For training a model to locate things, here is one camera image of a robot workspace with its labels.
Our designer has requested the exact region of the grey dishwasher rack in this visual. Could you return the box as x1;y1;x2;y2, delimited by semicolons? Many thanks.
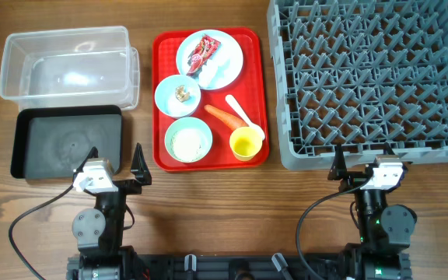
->
267;0;448;170

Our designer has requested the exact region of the light blue plate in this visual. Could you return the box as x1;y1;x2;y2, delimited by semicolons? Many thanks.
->
176;30;243;90

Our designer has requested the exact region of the white plastic spoon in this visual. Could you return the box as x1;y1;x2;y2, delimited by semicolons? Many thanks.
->
225;94;266;140

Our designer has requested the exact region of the black waste tray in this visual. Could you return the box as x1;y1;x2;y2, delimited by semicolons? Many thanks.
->
10;105;123;180

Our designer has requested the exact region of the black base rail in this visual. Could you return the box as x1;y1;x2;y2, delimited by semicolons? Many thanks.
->
65;253;413;280

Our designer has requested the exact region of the red serving tray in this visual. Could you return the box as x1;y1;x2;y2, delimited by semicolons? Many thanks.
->
152;27;269;172

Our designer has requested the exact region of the light blue bowl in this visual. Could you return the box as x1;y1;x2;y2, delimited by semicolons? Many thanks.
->
154;75;201;118

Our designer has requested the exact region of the yellow plastic cup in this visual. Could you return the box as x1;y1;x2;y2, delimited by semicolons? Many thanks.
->
229;127;263;161

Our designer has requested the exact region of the white tissue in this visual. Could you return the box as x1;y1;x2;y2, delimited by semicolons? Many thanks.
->
198;59;229;88

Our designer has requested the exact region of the red snack wrapper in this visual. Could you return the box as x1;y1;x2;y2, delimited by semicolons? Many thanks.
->
187;34;221;76

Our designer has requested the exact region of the clear plastic bin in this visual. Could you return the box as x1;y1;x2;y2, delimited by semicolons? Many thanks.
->
0;26;141;110

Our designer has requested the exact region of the brown food scrap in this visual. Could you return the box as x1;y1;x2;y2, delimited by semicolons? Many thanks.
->
175;86;191;103

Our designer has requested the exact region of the mint green bowl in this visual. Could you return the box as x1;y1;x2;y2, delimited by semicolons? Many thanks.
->
164;117;213;163

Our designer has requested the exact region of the right black cable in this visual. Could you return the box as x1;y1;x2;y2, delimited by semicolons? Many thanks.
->
295;177;373;280

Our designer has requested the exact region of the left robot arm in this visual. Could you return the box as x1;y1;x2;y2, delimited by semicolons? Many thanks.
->
66;144;152;280

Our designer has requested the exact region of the white rice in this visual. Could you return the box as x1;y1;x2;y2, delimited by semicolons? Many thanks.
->
171;128;205;163

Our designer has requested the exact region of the orange carrot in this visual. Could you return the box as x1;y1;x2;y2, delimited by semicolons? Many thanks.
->
204;105;247;131

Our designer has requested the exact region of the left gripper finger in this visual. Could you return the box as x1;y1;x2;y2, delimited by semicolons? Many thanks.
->
130;143;152;186
73;146;98;173

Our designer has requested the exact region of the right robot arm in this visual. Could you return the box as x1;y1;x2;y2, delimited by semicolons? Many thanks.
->
328;144;418;280

